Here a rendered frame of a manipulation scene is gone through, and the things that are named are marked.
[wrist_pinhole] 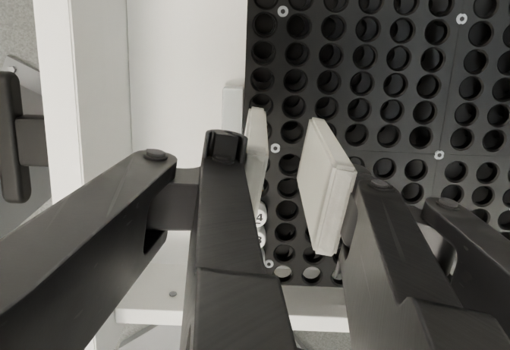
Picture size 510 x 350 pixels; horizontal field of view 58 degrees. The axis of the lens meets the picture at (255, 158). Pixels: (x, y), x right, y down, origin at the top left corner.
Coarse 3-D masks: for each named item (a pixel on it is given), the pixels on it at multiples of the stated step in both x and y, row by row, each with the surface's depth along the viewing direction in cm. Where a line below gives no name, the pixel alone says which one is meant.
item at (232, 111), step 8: (224, 88) 30; (232, 88) 30; (240, 88) 30; (224, 96) 30; (232, 96) 30; (240, 96) 30; (224, 104) 30; (232, 104) 30; (240, 104) 30; (224, 112) 31; (232, 112) 31; (240, 112) 31; (224, 120) 31; (232, 120) 31; (240, 120) 31; (224, 128) 31; (232, 128) 31; (240, 128) 31
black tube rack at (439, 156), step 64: (256, 0) 27; (320, 0) 24; (384, 0) 24; (448, 0) 26; (320, 64) 25; (384, 64) 24; (448, 64) 24; (384, 128) 29; (448, 128) 26; (448, 192) 30; (320, 256) 28
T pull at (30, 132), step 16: (0, 80) 24; (16, 80) 25; (0, 96) 24; (16, 96) 25; (0, 112) 24; (16, 112) 25; (0, 128) 25; (16, 128) 25; (32, 128) 25; (0, 144) 25; (16, 144) 25; (32, 144) 25; (0, 160) 25; (16, 160) 25; (32, 160) 25; (48, 160) 25; (0, 176) 25; (16, 176) 25; (16, 192) 26
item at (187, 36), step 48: (144, 0) 30; (192, 0) 30; (240, 0) 30; (144, 48) 31; (192, 48) 31; (240, 48) 31; (144, 96) 32; (192, 96) 32; (144, 144) 33; (192, 144) 33; (144, 288) 32; (288, 288) 33; (336, 288) 33
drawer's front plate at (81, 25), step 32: (64, 0) 21; (96, 0) 25; (64, 32) 21; (96, 32) 25; (64, 64) 22; (96, 64) 25; (128, 64) 31; (64, 96) 22; (96, 96) 25; (128, 96) 31; (64, 128) 23; (96, 128) 25; (128, 128) 32; (64, 160) 23; (96, 160) 26; (64, 192) 24
